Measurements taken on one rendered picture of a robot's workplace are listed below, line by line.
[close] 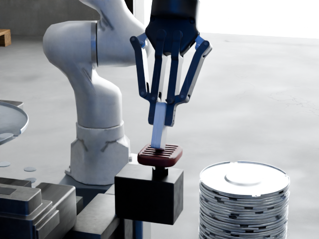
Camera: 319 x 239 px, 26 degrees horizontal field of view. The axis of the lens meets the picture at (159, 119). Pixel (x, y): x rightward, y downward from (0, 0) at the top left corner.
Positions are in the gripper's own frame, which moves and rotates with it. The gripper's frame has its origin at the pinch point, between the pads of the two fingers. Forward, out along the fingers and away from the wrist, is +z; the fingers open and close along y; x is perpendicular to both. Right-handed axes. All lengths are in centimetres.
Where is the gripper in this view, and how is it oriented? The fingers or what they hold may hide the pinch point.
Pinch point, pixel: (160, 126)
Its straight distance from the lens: 104.4
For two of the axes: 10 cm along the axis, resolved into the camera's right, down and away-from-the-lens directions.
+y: -9.6, -0.9, 2.7
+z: -1.2, 9.9, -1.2
